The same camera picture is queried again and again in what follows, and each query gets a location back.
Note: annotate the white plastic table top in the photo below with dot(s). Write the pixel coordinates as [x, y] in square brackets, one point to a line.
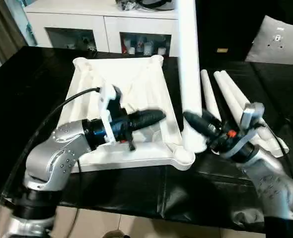
[141, 89]

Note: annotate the white plastic table leg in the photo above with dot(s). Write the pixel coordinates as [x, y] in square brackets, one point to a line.
[243, 95]
[190, 59]
[208, 94]
[233, 101]

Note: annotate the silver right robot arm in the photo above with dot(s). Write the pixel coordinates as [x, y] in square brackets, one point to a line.
[275, 188]

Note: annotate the black work mat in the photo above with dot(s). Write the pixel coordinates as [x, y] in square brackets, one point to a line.
[186, 198]

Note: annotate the black cabinet with gold label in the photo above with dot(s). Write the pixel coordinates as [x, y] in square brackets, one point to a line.
[226, 25]

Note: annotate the white cabinet with glass doors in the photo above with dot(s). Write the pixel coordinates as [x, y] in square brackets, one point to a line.
[102, 22]

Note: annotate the dark grey helmet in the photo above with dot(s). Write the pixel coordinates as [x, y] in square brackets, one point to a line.
[154, 4]

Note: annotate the dark clutter pile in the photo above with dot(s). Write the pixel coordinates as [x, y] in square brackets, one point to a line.
[125, 5]

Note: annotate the brown curtain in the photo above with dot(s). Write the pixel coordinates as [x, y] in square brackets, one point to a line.
[0, 29]

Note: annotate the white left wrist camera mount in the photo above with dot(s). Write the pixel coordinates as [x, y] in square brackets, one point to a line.
[107, 104]

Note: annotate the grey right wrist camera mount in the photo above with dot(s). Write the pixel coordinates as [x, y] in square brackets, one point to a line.
[251, 119]

